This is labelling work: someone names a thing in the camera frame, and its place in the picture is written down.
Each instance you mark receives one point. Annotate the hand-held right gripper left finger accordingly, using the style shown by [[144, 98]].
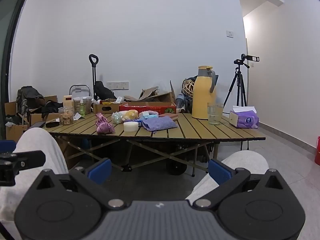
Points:
[[100, 171]]

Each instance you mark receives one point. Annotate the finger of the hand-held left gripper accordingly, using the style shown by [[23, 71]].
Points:
[[7, 146], [25, 158]]

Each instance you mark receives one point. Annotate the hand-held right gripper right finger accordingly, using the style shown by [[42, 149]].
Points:
[[220, 171]]

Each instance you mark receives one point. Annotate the pink yarn item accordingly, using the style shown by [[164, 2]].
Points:
[[103, 126]]

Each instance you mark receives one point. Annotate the iridescent plastic-wrapped plush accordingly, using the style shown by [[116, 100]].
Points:
[[117, 118]]

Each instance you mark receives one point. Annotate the yellow plush toy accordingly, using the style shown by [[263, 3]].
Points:
[[131, 115]]

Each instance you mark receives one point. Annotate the pink cloth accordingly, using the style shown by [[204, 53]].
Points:
[[171, 116]]

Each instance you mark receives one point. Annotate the purple fluffy cloth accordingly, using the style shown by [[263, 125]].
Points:
[[160, 124]]

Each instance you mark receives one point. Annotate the red cardboard box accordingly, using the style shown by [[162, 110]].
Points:
[[147, 110]]

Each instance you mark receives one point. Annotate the person's right leg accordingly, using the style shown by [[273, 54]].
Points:
[[240, 162]]

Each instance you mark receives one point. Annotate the black phone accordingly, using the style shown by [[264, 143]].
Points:
[[37, 125]]

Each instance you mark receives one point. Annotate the large brown cardboard box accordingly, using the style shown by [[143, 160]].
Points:
[[10, 108]]

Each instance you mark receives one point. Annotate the black flat case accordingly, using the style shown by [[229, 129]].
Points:
[[52, 124]]

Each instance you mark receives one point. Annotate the black cart wheel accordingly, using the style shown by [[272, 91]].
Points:
[[176, 167]]

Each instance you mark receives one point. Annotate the folding slatted table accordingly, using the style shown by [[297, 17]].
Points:
[[195, 130]]

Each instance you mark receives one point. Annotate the grey backpack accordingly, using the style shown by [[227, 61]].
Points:
[[27, 100]]

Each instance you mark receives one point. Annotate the clear drinking glass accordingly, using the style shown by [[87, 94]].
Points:
[[215, 115]]

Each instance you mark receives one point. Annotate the purple tissue pack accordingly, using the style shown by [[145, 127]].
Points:
[[246, 121]]

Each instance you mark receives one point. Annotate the black cloth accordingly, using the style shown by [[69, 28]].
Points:
[[51, 107]]

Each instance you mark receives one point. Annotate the glass snack jar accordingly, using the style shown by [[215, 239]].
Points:
[[66, 117]]

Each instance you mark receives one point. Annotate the white paper sheet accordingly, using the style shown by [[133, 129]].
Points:
[[78, 116]]

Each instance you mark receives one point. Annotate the green plastic bottle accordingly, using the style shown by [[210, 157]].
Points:
[[82, 108]]

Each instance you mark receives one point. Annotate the clear grain container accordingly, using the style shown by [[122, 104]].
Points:
[[87, 105]]

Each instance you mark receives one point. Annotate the yellow snack packet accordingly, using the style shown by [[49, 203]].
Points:
[[108, 102]]

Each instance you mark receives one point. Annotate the white bottle with red cap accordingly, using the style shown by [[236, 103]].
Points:
[[96, 101]]

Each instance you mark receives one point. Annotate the beige carton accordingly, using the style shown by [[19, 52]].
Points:
[[67, 102]]

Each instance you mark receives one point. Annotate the small white box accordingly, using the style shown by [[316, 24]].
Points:
[[120, 99]]

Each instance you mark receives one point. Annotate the yellow thermos jug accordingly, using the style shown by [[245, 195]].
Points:
[[202, 97]]

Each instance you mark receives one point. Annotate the light blue bottle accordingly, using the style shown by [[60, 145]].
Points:
[[180, 102]]

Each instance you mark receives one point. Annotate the black bag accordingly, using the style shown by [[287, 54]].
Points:
[[103, 91]]

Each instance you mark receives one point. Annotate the black tripod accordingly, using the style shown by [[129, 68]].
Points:
[[238, 85]]

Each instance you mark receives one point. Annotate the wicker ball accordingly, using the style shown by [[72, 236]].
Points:
[[188, 88]]

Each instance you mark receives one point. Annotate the open cardboard box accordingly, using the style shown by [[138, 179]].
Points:
[[165, 97]]

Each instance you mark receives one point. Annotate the dark glass door frame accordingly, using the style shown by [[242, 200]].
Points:
[[7, 62]]

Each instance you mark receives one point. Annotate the metal chair frame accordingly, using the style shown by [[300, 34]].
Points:
[[78, 88]]

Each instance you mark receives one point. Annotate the white wall socket strip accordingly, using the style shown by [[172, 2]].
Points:
[[117, 85]]

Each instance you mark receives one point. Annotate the black video camera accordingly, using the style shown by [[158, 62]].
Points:
[[246, 58]]

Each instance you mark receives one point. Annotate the white wall switch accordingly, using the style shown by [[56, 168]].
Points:
[[230, 33]]

